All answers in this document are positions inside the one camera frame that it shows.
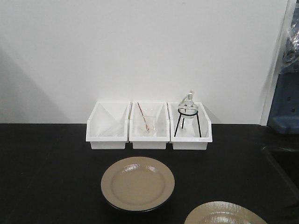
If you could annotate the tan round plate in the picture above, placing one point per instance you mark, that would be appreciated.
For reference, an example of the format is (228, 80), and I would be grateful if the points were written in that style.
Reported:
(137, 184)
(221, 212)

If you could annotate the glass beaker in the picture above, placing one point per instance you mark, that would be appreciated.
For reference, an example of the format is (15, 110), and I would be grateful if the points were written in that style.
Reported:
(151, 119)

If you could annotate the middle white plastic bin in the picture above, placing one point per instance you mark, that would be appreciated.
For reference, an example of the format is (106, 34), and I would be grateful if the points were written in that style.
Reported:
(162, 136)

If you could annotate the white plastic bin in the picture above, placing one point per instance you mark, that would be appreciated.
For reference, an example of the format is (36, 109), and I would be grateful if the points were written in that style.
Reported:
(189, 134)
(107, 126)
(162, 136)

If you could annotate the red glass stirring rod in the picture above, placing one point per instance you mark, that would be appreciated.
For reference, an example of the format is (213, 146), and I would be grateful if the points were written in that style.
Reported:
(145, 122)

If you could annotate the round glass flask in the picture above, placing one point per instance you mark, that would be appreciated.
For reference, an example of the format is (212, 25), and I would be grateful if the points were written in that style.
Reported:
(187, 108)

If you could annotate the left white plastic bin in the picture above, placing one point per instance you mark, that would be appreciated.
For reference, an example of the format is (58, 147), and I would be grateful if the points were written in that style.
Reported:
(107, 126)

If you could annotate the right white plastic bin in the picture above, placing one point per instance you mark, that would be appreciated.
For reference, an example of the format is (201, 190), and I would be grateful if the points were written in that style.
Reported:
(189, 134)

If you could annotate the grey pegboard drying rack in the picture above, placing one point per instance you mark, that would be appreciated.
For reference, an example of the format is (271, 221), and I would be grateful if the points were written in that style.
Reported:
(284, 114)

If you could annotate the black lab sink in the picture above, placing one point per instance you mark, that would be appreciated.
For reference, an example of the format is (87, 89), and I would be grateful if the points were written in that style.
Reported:
(286, 162)

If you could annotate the plastic bag of pegs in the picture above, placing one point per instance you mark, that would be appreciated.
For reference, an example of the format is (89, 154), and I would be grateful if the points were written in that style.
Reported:
(290, 62)

